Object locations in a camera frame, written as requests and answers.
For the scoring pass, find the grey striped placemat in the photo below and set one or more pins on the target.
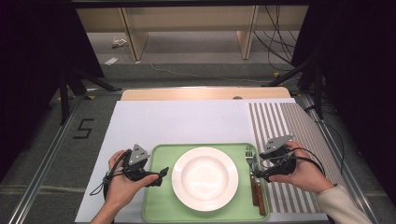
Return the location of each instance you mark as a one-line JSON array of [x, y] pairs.
[[289, 118]]

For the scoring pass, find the black metal stand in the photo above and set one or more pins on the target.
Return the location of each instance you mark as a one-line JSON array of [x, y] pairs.
[[317, 90], [64, 93]]

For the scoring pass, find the wooden shelf unit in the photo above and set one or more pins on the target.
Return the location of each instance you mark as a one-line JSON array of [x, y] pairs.
[[193, 18]]

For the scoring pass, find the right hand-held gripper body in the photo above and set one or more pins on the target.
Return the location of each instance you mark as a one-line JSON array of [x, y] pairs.
[[278, 163]]

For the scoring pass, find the person's left hand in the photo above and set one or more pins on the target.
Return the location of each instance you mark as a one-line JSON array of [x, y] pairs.
[[120, 189]]

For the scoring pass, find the wooden table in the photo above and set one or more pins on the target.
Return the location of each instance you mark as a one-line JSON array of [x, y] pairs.
[[202, 93]]

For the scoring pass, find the dark curtain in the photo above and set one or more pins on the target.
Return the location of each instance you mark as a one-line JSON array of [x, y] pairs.
[[361, 77], [28, 77]]

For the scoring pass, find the white paper scrap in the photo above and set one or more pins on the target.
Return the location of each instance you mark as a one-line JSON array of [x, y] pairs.
[[111, 61]]

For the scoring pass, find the white crumpled litter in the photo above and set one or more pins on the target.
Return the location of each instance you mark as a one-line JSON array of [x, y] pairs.
[[120, 42]]

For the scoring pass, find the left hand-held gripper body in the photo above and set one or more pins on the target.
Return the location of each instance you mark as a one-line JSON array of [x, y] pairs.
[[137, 155]]

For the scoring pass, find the green tray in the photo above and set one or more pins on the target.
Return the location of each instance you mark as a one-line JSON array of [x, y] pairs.
[[158, 199]]

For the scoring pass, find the white plate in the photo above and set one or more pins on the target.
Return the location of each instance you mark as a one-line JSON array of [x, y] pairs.
[[205, 179]]

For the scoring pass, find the white board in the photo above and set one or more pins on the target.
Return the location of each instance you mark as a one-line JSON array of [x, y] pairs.
[[174, 121]]

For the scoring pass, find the person's right hand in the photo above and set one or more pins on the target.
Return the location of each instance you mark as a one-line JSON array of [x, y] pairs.
[[306, 174]]

